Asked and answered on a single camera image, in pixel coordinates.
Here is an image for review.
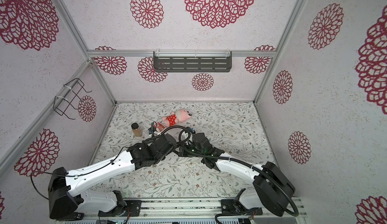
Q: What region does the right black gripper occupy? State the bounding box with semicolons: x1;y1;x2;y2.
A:
175;142;206;159

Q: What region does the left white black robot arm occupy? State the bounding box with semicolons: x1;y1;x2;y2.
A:
46;126;195;220

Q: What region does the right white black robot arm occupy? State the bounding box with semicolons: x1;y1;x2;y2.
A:
178;128;300;223

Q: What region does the red playing card box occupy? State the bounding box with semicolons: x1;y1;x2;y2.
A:
155;122;167;133

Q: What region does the brown spice jar black lid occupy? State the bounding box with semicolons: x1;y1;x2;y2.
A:
131;123;142;137

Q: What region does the pink plush pig toy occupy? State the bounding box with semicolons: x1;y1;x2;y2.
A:
162;109;192;127

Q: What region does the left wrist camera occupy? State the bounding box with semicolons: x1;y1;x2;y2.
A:
148;122;160;137

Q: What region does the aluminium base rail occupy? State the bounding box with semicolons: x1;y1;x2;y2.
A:
50;197;310;224

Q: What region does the grey wall shelf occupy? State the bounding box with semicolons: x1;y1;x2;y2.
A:
153;51;232;73

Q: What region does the black wire wall rack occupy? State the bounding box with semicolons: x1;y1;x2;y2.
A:
52;78;92;120

